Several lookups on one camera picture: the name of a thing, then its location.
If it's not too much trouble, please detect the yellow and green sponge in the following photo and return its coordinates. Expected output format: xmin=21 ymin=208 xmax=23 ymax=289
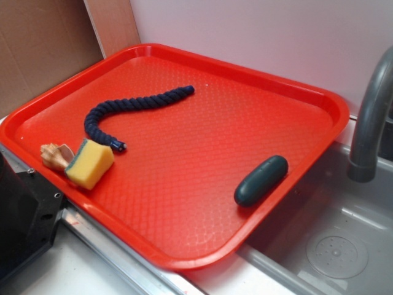
xmin=64 ymin=138 xmax=114 ymax=190

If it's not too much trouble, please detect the grey sink faucet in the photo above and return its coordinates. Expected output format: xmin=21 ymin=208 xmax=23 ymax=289
xmin=347 ymin=47 xmax=392 ymax=183

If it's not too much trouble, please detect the light wooden board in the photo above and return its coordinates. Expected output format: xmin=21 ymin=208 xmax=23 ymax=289
xmin=84 ymin=0 xmax=141 ymax=58

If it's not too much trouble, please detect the tan conch seashell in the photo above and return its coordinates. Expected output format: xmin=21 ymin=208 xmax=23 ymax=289
xmin=40 ymin=143 xmax=75 ymax=171

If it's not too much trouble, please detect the brown cardboard panel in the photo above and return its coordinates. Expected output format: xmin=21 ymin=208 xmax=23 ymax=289
xmin=1 ymin=1 xmax=103 ymax=117

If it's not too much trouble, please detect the grey plastic sink basin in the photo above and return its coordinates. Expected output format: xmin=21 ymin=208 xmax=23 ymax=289
xmin=238 ymin=115 xmax=393 ymax=295

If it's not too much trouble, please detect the red plastic tray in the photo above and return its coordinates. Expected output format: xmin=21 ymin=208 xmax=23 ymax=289
xmin=1 ymin=44 xmax=349 ymax=270

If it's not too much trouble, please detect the dark green oval case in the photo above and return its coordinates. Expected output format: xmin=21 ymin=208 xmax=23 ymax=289
xmin=234 ymin=155 xmax=289 ymax=207

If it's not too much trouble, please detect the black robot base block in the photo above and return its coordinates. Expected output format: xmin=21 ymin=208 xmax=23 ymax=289
xmin=1 ymin=155 xmax=64 ymax=284

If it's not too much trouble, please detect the dark blue twisted rope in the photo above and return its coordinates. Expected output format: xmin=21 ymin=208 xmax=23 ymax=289
xmin=84 ymin=85 xmax=196 ymax=152

